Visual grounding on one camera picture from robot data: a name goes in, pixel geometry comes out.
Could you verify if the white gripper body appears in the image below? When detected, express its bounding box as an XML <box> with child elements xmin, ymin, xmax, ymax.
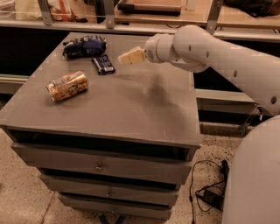
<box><xmin>144</xmin><ymin>34</ymin><xmax>179</xmax><ymax>63</ymax></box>

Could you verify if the grey drawer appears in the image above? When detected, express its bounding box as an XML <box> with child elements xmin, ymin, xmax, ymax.
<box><xmin>59</xmin><ymin>194</ymin><xmax>172</xmax><ymax>220</ymax></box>
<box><xmin>11</xmin><ymin>143</ymin><xmax>191</xmax><ymax>185</ymax></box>
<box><xmin>40</xmin><ymin>174</ymin><xmax>179</xmax><ymax>207</ymax></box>

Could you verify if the blue chip bag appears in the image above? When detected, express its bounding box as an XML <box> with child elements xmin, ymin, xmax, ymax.
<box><xmin>62</xmin><ymin>35</ymin><xmax>108</xmax><ymax>58</ymax></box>

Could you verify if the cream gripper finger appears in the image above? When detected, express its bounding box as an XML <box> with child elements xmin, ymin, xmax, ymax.
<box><xmin>118</xmin><ymin>46</ymin><xmax>145</xmax><ymax>64</ymax></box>

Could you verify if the middle grey drawer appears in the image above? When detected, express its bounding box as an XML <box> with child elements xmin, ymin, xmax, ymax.
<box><xmin>40</xmin><ymin>174</ymin><xmax>179</xmax><ymax>207</ymax></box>

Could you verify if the black power adapter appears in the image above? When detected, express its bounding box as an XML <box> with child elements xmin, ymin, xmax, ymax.
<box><xmin>202</xmin><ymin>190</ymin><xmax>224</xmax><ymax>210</ymax></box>

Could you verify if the top grey drawer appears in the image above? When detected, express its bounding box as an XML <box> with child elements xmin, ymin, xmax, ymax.
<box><xmin>11</xmin><ymin>143</ymin><xmax>191</xmax><ymax>185</ymax></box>

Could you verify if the metal window rail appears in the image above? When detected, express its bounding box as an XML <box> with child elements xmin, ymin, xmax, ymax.
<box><xmin>0</xmin><ymin>0</ymin><xmax>280</xmax><ymax>42</ymax></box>

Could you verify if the black cable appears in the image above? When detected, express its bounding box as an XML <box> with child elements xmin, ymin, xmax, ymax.
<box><xmin>188</xmin><ymin>159</ymin><xmax>229</xmax><ymax>224</ymax></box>

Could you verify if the orange soda can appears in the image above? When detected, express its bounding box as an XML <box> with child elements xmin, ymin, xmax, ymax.
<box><xmin>46</xmin><ymin>71</ymin><xmax>88</xmax><ymax>102</ymax></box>

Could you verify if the dark rxbar chocolate bar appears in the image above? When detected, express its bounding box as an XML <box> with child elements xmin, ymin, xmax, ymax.
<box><xmin>91</xmin><ymin>54</ymin><xmax>116</xmax><ymax>75</ymax></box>

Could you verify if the bottom grey drawer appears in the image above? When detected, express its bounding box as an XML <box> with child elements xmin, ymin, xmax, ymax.
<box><xmin>59</xmin><ymin>194</ymin><xmax>172</xmax><ymax>220</ymax></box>

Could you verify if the black floor bar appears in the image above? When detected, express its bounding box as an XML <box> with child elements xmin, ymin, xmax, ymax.
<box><xmin>221</xmin><ymin>160</ymin><xmax>229</xmax><ymax>182</ymax></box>

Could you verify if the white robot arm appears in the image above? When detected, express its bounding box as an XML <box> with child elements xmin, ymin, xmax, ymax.
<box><xmin>118</xmin><ymin>25</ymin><xmax>280</xmax><ymax>224</ymax></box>

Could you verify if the grey drawer cabinet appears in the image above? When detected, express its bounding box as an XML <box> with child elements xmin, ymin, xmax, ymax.
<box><xmin>0</xmin><ymin>31</ymin><xmax>202</xmax><ymax>221</ymax></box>

